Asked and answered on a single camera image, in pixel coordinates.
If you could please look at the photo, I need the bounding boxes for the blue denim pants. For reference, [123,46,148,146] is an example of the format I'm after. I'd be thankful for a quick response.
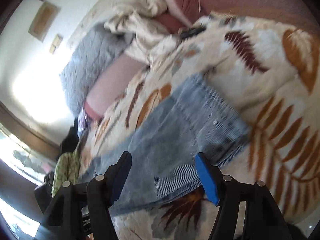
[79,74,250,216]

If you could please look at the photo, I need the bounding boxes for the black clothing pile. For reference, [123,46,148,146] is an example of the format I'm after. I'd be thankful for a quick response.
[60,118,79,154]

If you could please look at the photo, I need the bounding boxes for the green patterned folded quilt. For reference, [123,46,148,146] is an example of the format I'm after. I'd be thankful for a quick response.
[52,151,80,198]

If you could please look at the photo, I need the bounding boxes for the purple plastic bag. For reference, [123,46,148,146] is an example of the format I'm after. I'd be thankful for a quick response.
[77,108,89,138]

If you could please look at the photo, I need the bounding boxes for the pink quilted bolster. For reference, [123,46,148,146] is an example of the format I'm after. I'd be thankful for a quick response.
[84,53,146,120]

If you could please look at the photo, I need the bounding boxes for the leaf print fleece blanket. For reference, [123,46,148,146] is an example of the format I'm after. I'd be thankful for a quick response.
[80,17,319,231]

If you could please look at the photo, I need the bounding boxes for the grey quilted blanket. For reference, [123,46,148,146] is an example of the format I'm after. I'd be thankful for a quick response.
[60,23,135,117]

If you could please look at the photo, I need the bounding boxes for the cream floral sheet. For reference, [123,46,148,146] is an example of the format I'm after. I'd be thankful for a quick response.
[104,0,180,66]

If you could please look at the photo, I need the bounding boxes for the red pink quilted headboard cushion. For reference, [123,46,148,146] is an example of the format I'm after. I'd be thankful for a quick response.
[155,0,319,34]

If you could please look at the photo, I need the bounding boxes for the wooden window frame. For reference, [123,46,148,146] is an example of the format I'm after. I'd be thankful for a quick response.
[1,102,60,161]

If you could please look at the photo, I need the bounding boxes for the wall light switch plate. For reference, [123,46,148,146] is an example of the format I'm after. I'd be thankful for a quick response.
[49,34,63,54]

